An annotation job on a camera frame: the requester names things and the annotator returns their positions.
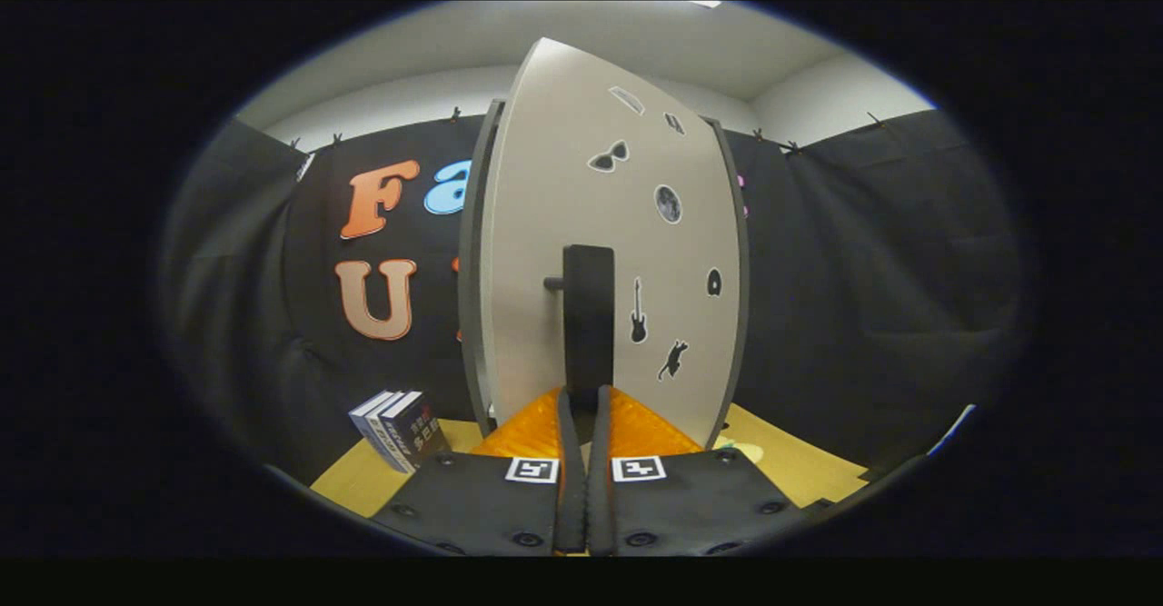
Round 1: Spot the white cabinet door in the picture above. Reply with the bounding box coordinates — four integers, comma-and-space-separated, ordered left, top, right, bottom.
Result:
479, 37, 744, 451

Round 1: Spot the black door handle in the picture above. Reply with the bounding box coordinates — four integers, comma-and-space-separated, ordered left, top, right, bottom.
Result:
543, 244, 616, 407

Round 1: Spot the dark blue book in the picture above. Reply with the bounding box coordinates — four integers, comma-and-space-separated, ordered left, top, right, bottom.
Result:
377, 392, 451, 472

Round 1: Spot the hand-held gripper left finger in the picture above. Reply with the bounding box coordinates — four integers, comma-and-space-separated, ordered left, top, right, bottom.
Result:
373, 386, 590, 557

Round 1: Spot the black backdrop cloth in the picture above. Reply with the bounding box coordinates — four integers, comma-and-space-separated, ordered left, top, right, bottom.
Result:
159, 108, 1023, 489

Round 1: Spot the light blue spine book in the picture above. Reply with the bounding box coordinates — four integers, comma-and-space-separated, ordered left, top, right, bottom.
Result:
349, 392, 392, 462

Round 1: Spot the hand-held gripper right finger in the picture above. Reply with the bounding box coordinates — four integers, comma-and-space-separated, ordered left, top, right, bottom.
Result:
586, 386, 823, 557

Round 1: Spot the white spine book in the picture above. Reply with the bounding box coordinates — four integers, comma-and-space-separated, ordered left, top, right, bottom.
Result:
362, 392, 412, 473

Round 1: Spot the dark grey cabinet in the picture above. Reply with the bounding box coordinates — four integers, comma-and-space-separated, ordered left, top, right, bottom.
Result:
457, 97, 751, 451

